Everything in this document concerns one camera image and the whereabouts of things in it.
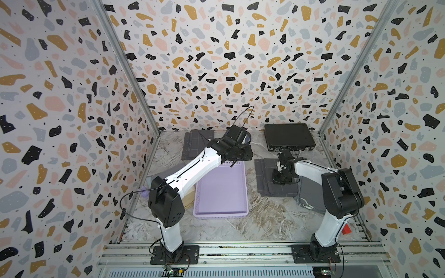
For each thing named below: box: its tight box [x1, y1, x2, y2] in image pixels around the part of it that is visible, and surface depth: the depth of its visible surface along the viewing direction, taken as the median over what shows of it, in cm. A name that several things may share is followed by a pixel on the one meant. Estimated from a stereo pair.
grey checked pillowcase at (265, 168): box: [254, 158, 299, 198], surface depth 96 cm
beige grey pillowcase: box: [181, 189, 196, 210], surface depth 89 cm
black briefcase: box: [264, 123, 316, 152], surface depth 123 cm
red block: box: [341, 223, 352, 235], surface depth 80 cm
